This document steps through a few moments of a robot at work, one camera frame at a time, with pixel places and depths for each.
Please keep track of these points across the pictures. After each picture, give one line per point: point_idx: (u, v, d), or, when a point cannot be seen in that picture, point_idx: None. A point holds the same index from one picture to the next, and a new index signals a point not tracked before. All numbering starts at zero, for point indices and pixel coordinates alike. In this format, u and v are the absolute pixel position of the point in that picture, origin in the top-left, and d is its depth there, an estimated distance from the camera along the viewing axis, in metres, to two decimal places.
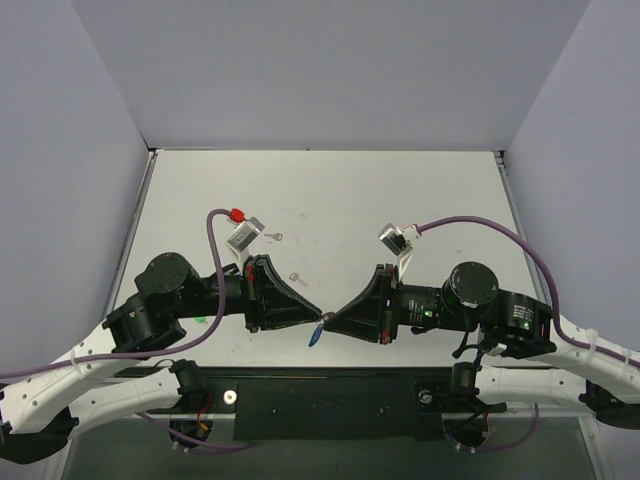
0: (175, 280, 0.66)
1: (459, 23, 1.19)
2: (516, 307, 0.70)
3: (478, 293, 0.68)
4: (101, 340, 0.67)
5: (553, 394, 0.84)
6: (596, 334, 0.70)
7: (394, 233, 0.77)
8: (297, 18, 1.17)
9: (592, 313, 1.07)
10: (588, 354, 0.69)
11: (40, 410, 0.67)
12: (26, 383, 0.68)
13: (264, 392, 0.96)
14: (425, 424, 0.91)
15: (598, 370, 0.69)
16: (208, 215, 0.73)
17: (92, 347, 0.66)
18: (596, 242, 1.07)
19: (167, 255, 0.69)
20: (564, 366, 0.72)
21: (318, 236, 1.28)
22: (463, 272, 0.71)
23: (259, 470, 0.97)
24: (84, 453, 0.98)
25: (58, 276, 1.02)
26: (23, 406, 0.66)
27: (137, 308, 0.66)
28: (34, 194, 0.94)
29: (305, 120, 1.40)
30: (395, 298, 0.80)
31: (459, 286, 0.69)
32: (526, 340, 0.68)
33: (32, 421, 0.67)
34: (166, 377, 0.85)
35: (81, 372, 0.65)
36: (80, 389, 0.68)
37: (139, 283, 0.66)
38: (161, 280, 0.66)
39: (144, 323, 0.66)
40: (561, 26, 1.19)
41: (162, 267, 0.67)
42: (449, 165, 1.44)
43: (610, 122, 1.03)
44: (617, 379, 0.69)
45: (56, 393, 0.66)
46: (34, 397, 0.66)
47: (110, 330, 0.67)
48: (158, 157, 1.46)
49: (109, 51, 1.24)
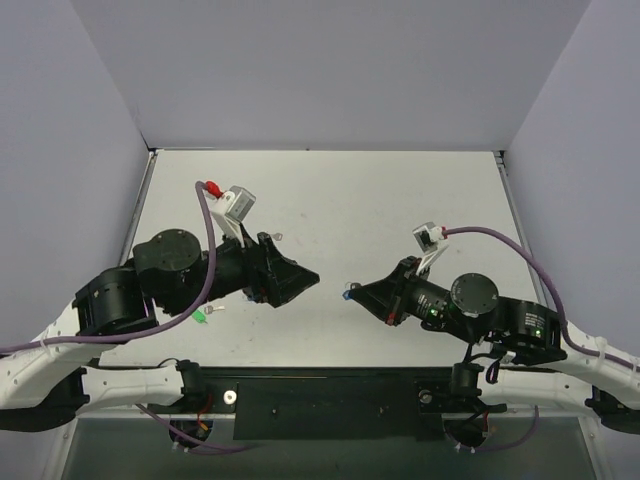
0: (182, 260, 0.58)
1: (459, 21, 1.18)
2: (527, 315, 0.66)
3: (477, 303, 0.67)
4: (69, 320, 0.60)
5: (557, 397, 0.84)
6: (606, 342, 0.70)
7: (423, 230, 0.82)
8: (297, 18, 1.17)
9: (590, 313, 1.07)
10: (598, 361, 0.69)
11: (20, 389, 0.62)
12: (12, 358, 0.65)
13: (264, 392, 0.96)
14: (425, 424, 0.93)
15: (606, 376, 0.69)
16: (196, 186, 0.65)
17: (61, 328, 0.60)
18: (596, 241, 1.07)
19: (179, 233, 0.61)
20: (572, 372, 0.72)
21: (318, 236, 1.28)
22: (464, 284, 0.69)
23: (259, 471, 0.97)
24: (84, 451, 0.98)
25: (58, 274, 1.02)
26: (7, 383, 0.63)
27: (108, 285, 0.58)
28: (34, 193, 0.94)
29: (305, 120, 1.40)
30: (408, 289, 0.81)
31: (460, 297, 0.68)
32: (538, 347, 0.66)
33: (18, 399, 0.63)
34: (172, 373, 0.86)
35: (51, 355, 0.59)
36: (61, 370, 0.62)
37: (139, 253, 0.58)
38: (166, 257, 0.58)
39: (110, 303, 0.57)
40: (561, 27, 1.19)
41: (169, 245, 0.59)
42: (449, 165, 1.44)
43: (611, 122, 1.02)
44: (624, 386, 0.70)
45: (31, 375, 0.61)
46: (16, 374, 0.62)
47: (79, 309, 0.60)
48: (158, 157, 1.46)
49: (108, 49, 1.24)
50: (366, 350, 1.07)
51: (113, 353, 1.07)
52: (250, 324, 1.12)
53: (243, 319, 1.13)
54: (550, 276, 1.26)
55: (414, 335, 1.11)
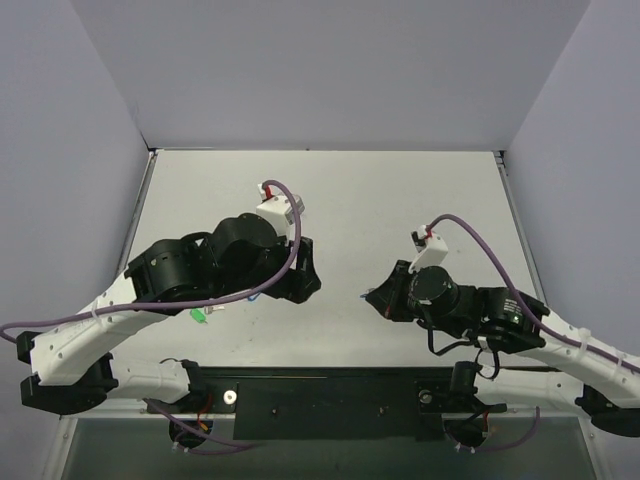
0: (269, 237, 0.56)
1: (459, 22, 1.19)
2: (506, 301, 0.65)
3: (428, 289, 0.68)
4: (122, 290, 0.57)
5: (549, 396, 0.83)
6: (589, 333, 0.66)
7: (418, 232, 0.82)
8: (298, 18, 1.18)
9: (590, 313, 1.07)
10: (579, 352, 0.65)
11: (65, 364, 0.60)
12: (55, 333, 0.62)
13: (264, 392, 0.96)
14: (425, 424, 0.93)
15: (587, 368, 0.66)
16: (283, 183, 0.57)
17: (113, 298, 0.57)
18: (595, 241, 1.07)
19: (258, 217, 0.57)
20: (553, 365, 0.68)
21: (317, 236, 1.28)
22: (422, 273, 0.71)
23: (259, 471, 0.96)
24: (84, 452, 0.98)
25: (59, 273, 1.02)
26: (50, 357, 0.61)
27: (162, 255, 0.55)
28: (34, 193, 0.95)
29: (305, 121, 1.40)
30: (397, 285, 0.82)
31: (415, 286, 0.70)
32: (515, 333, 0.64)
33: (61, 374, 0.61)
34: (179, 369, 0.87)
35: (103, 325, 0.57)
36: (106, 344, 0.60)
37: (224, 224, 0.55)
38: (253, 231, 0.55)
39: (170, 271, 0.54)
40: (560, 27, 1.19)
41: (251, 223, 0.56)
42: (449, 165, 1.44)
43: (610, 122, 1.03)
44: (606, 380, 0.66)
45: (78, 348, 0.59)
46: (60, 348, 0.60)
47: (132, 278, 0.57)
48: (158, 157, 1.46)
49: (109, 49, 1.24)
50: (365, 350, 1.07)
51: (113, 353, 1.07)
52: (250, 323, 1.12)
53: (243, 319, 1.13)
54: (549, 276, 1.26)
55: (414, 335, 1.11)
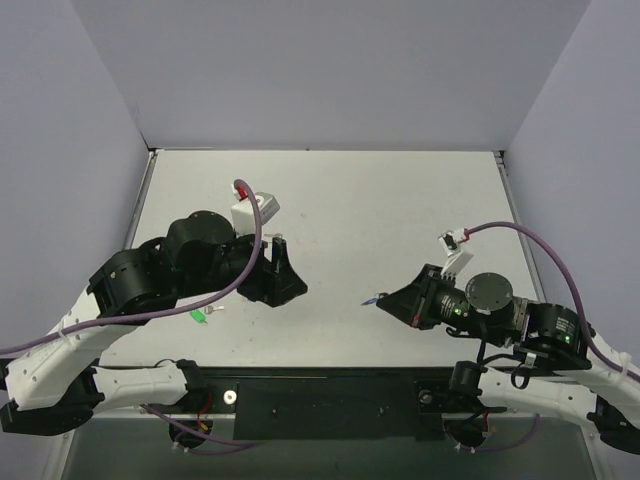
0: (224, 234, 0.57)
1: (459, 22, 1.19)
2: (558, 319, 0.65)
3: (491, 300, 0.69)
4: (86, 306, 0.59)
5: (560, 408, 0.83)
6: (629, 359, 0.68)
7: (447, 235, 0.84)
8: (297, 18, 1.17)
9: (590, 314, 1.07)
10: (619, 377, 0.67)
11: (41, 385, 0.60)
12: (26, 358, 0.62)
13: (265, 393, 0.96)
14: (426, 424, 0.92)
15: (624, 393, 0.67)
16: (255, 202, 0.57)
17: (79, 314, 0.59)
18: (596, 241, 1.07)
19: (212, 214, 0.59)
20: (590, 386, 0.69)
21: (318, 236, 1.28)
22: (480, 283, 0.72)
23: (259, 471, 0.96)
24: (84, 452, 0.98)
25: (59, 274, 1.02)
26: (24, 382, 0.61)
27: (120, 267, 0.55)
28: (35, 194, 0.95)
29: (305, 120, 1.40)
30: (431, 291, 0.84)
31: (474, 296, 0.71)
32: (565, 354, 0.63)
33: (38, 398, 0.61)
34: (175, 370, 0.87)
35: (71, 343, 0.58)
36: (80, 361, 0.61)
37: (177, 227, 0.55)
38: (206, 231, 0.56)
39: (130, 281, 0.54)
40: (561, 27, 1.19)
41: (204, 221, 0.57)
42: (449, 165, 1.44)
43: (610, 122, 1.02)
44: (638, 405, 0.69)
45: (52, 368, 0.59)
46: (33, 372, 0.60)
47: (95, 294, 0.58)
48: (159, 157, 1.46)
49: (109, 49, 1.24)
50: (366, 350, 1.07)
51: (113, 353, 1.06)
52: (251, 324, 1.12)
53: (244, 319, 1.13)
54: (550, 275, 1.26)
55: (413, 335, 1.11)
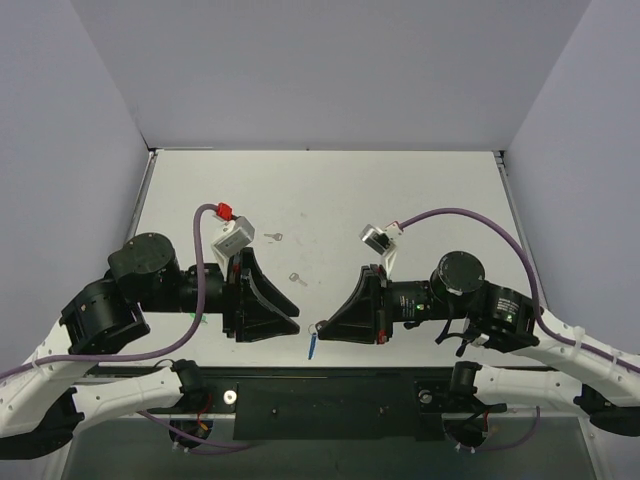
0: (159, 262, 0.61)
1: (459, 21, 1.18)
2: (501, 299, 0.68)
3: (462, 281, 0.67)
4: (59, 338, 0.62)
5: (549, 395, 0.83)
6: (584, 332, 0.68)
7: (377, 233, 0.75)
8: (297, 18, 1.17)
9: (591, 313, 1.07)
10: (573, 350, 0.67)
11: (17, 414, 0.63)
12: (3, 388, 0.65)
13: (264, 392, 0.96)
14: (426, 424, 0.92)
15: (582, 367, 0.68)
16: (199, 207, 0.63)
17: (52, 347, 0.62)
18: (596, 241, 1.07)
19: (149, 236, 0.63)
20: (550, 363, 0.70)
21: (317, 236, 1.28)
22: (453, 260, 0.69)
23: (259, 471, 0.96)
24: (83, 452, 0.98)
25: (59, 275, 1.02)
26: (0, 411, 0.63)
27: (91, 300, 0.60)
28: (35, 195, 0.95)
29: (305, 120, 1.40)
30: (387, 297, 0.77)
31: (445, 274, 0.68)
32: (509, 333, 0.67)
33: (13, 426, 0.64)
34: (167, 374, 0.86)
35: (44, 374, 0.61)
36: (54, 390, 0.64)
37: (114, 260, 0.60)
38: (141, 260, 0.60)
39: (101, 313, 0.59)
40: (561, 27, 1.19)
41: (143, 248, 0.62)
42: (449, 165, 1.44)
43: (611, 122, 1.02)
44: (603, 378, 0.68)
45: (27, 397, 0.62)
46: (9, 401, 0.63)
47: (67, 326, 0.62)
48: (159, 157, 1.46)
49: (109, 50, 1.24)
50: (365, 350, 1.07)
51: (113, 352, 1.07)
52: None
53: None
54: (550, 275, 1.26)
55: (413, 335, 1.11)
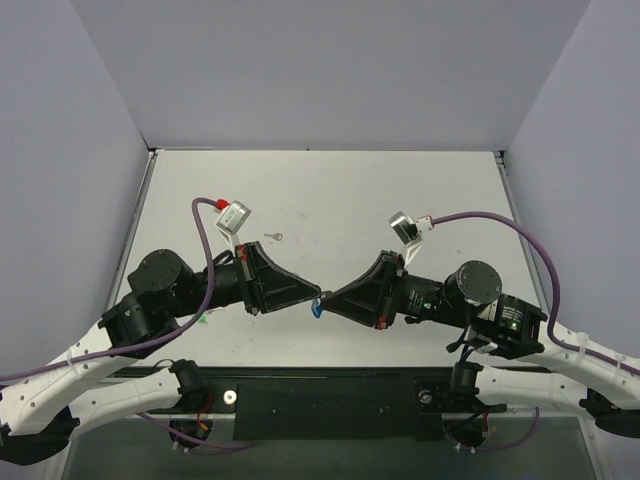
0: (169, 276, 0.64)
1: (459, 22, 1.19)
2: (506, 308, 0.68)
3: (482, 292, 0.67)
4: (96, 339, 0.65)
5: (553, 397, 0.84)
6: (588, 337, 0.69)
7: (407, 222, 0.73)
8: (296, 19, 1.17)
9: (590, 313, 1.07)
10: (577, 356, 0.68)
11: (38, 411, 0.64)
12: (23, 385, 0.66)
13: (265, 392, 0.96)
14: (426, 424, 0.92)
15: (588, 372, 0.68)
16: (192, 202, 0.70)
17: (88, 347, 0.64)
18: (596, 241, 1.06)
19: (159, 252, 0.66)
20: (556, 369, 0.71)
21: (317, 236, 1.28)
22: (471, 271, 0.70)
23: (258, 471, 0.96)
24: (84, 451, 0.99)
25: (60, 275, 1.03)
26: (21, 408, 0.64)
27: (132, 307, 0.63)
28: (34, 194, 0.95)
29: (305, 120, 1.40)
30: (398, 287, 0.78)
31: (466, 283, 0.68)
32: (514, 341, 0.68)
33: (31, 423, 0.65)
34: (165, 376, 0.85)
35: (77, 372, 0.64)
36: (78, 390, 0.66)
37: (132, 281, 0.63)
38: (154, 277, 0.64)
39: (140, 322, 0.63)
40: (561, 26, 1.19)
41: (156, 265, 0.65)
42: (449, 165, 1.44)
43: (610, 123, 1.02)
44: (608, 383, 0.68)
45: (53, 394, 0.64)
46: (32, 398, 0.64)
47: (106, 329, 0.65)
48: (159, 158, 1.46)
49: (109, 50, 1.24)
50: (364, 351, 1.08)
51: None
52: (250, 324, 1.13)
53: (243, 319, 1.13)
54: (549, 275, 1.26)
55: (412, 335, 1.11)
